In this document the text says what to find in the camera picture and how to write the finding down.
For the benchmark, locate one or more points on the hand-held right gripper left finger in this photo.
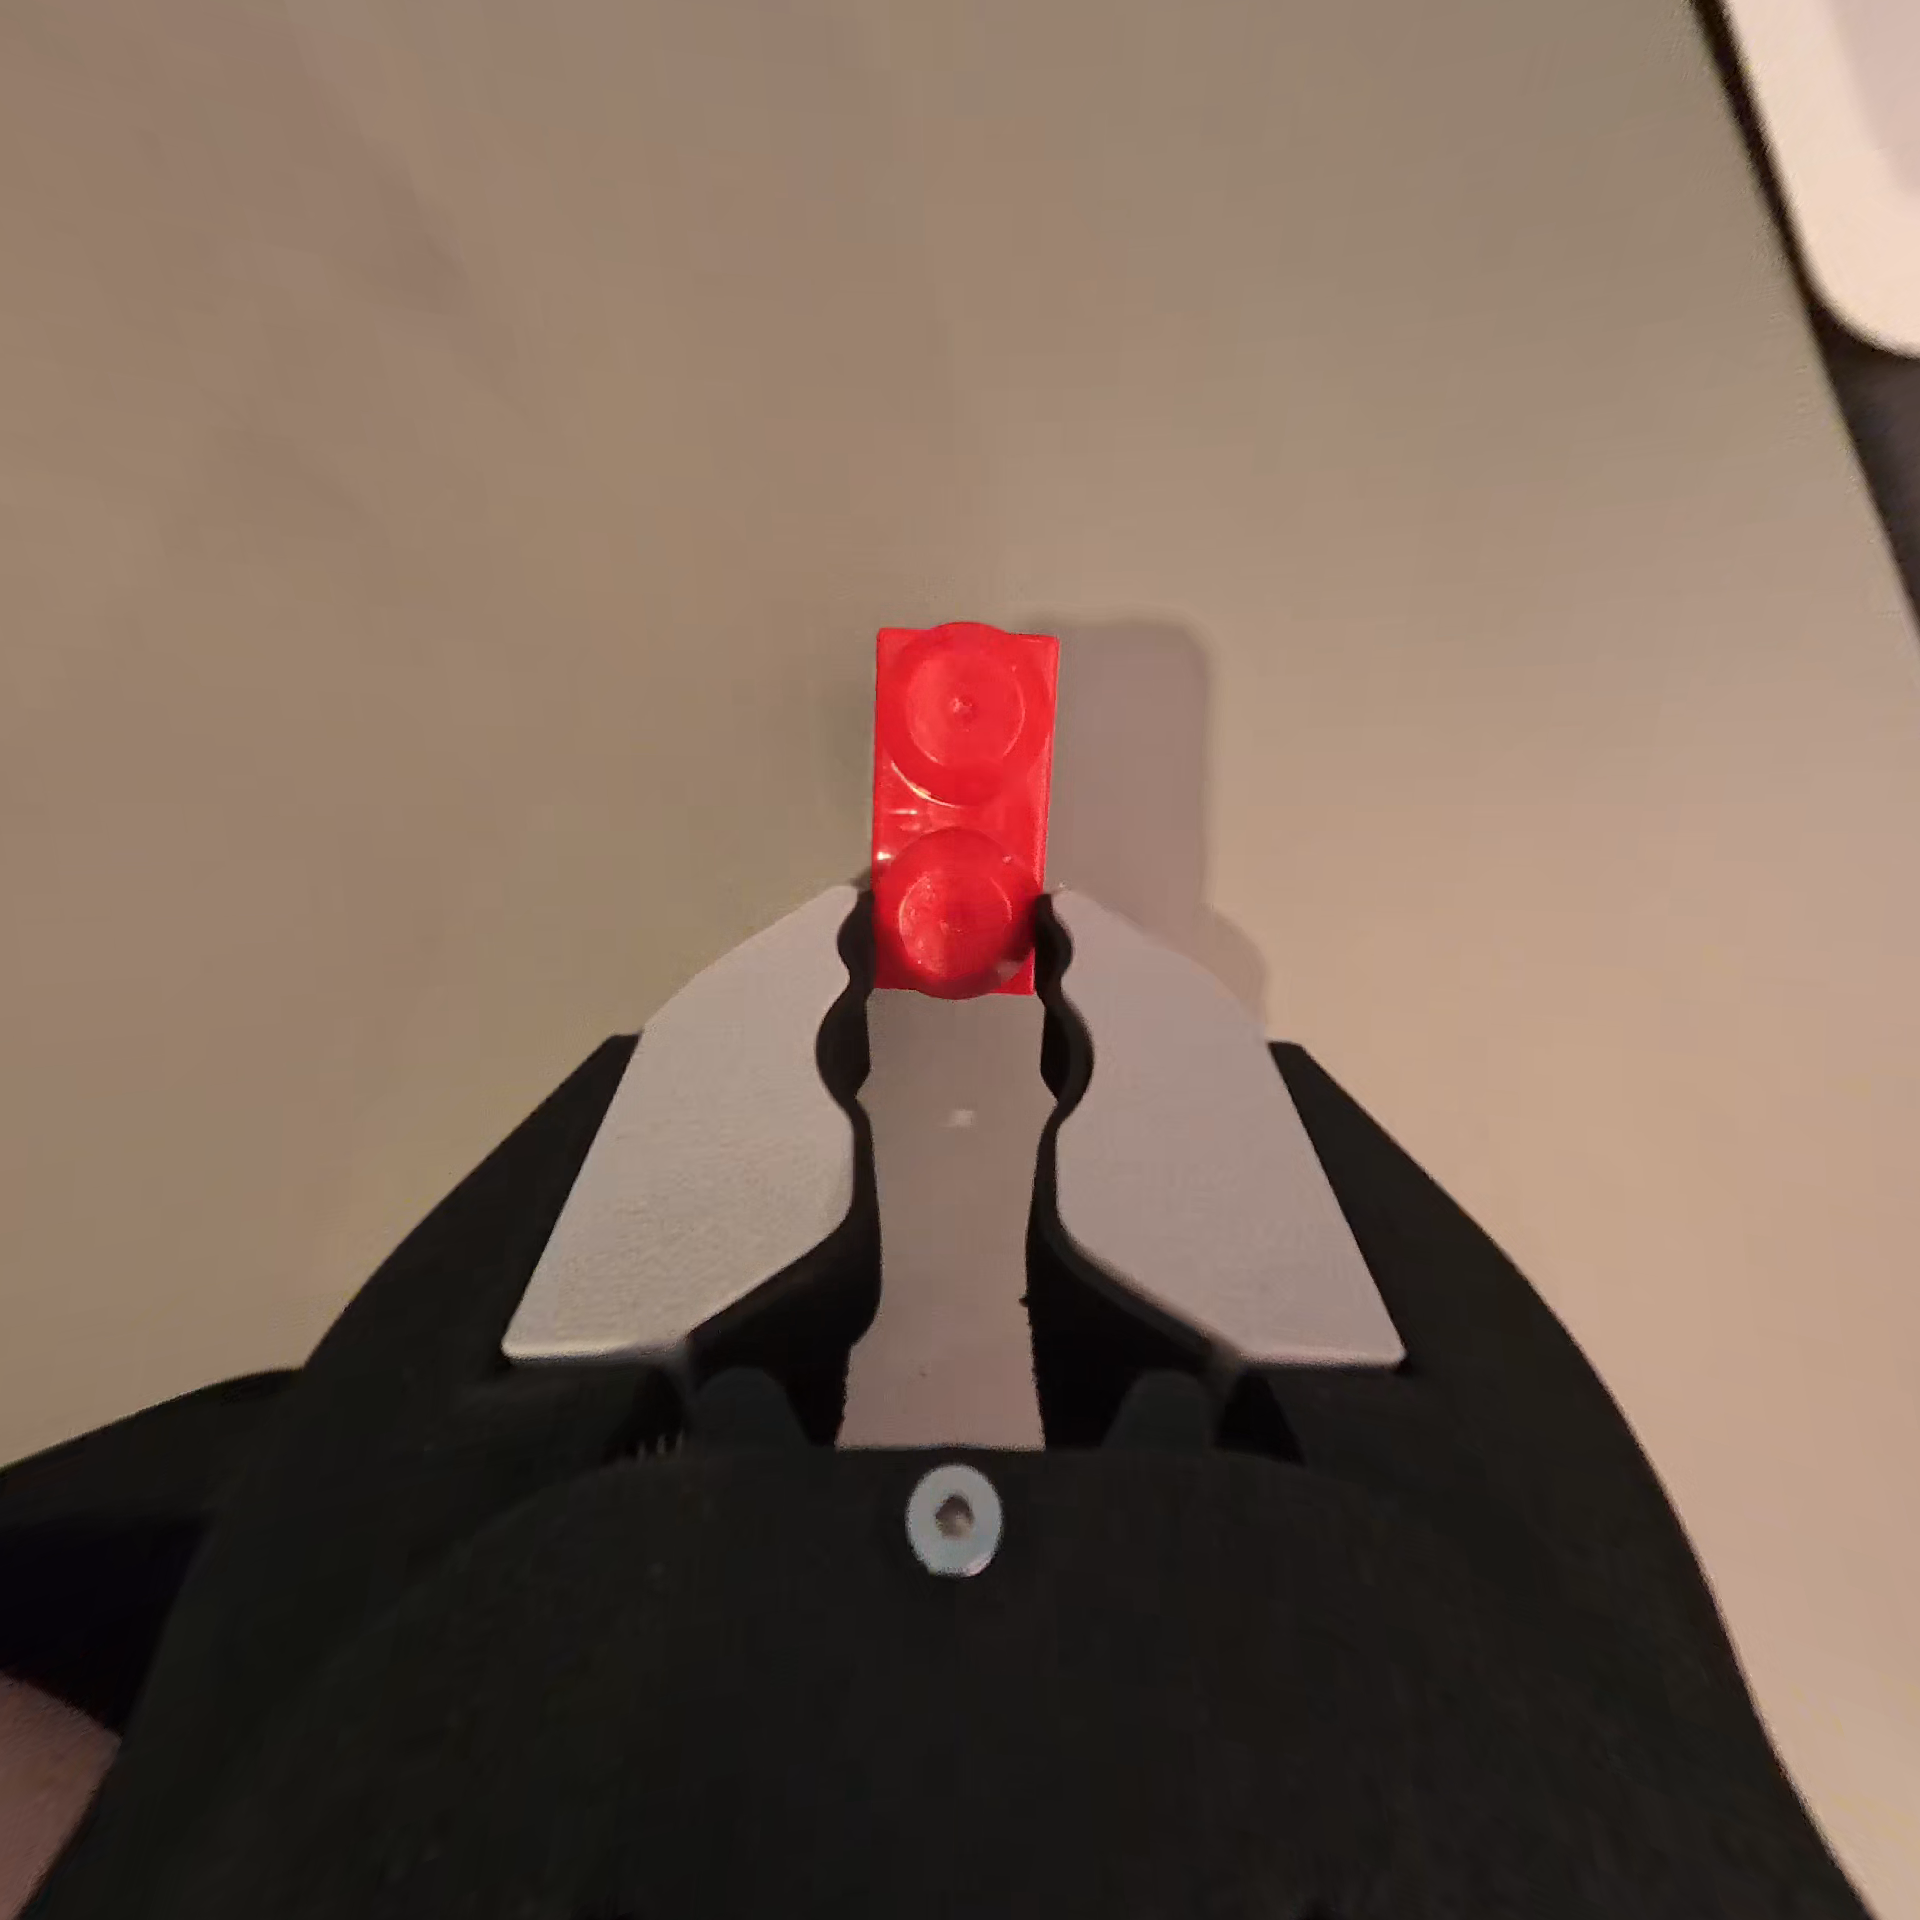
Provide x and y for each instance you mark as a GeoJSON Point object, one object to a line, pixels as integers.
{"type": "Point", "coordinates": [705, 1170]}

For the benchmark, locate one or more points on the red two-stud block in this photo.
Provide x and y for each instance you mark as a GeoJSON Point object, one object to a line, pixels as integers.
{"type": "Point", "coordinates": [961, 795]}

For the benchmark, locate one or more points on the grey desk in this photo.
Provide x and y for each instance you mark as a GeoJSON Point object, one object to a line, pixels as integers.
{"type": "Point", "coordinates": [451, 523]}

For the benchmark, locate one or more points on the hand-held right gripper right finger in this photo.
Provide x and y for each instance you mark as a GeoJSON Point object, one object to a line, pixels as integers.
{"type": "Point", "coordinates": [1214, 1170]}

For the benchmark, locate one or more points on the white board stand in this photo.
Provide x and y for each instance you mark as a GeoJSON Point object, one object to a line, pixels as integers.
{"type": "Point", "coordinates": [1861, 149]}

